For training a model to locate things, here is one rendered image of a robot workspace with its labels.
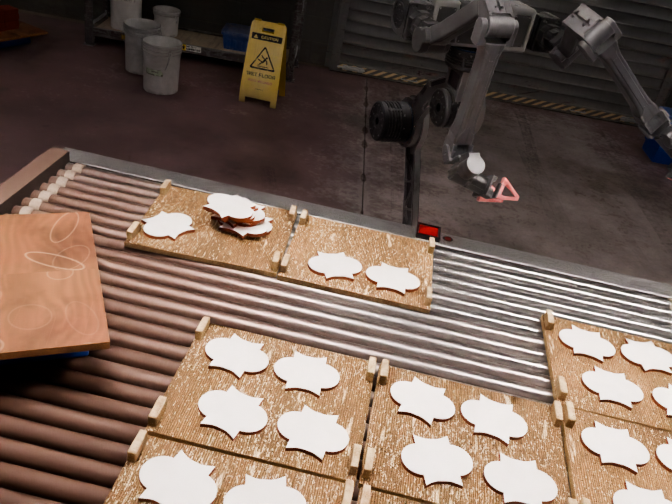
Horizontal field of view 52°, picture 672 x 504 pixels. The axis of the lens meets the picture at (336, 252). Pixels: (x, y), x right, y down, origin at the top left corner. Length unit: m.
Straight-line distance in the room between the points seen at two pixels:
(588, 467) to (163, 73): 4.48
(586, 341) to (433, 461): 0.65
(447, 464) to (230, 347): 0.53
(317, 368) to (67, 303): 0.54
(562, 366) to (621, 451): 0.27
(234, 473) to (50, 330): 0.45
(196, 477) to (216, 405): 0.18
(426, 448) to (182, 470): 0.47
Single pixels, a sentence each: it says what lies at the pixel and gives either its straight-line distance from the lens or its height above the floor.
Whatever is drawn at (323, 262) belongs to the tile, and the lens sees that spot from 1.87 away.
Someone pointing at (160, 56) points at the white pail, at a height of 0.30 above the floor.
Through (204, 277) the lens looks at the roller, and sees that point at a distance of 1.81.
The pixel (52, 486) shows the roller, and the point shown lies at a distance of 1.35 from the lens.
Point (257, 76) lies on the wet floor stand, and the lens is 5.46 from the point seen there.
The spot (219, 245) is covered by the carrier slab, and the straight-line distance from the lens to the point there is 1.90.
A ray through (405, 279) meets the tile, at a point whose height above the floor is 0.95.
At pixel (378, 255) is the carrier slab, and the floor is 0.94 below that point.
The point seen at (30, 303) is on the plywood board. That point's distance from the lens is 1.52.
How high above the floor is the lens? 1.96
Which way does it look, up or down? 32 degrees down
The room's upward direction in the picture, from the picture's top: 11 degrees clockwise
